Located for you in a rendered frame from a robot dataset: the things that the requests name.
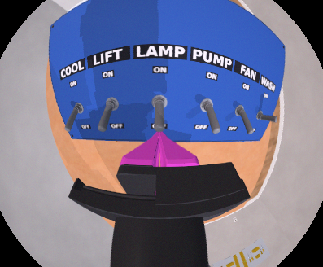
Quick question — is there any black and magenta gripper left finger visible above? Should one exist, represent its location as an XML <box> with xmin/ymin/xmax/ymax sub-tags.
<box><xmin>120</xmin><ymin>132</ymin><xmax>159</xmax><ymax>167</ymax></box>

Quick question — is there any blue switch panel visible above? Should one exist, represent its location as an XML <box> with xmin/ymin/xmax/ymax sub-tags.
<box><xmin>49</xmin><ymin>0</ymin><xmax>285</xmax><ymax>142</ymax></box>

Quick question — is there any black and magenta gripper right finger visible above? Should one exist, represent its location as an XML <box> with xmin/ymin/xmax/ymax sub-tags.
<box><xmin>159</xmin><ymin>131</ymin><xmax>199</xmax><ymax>167</ymax></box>

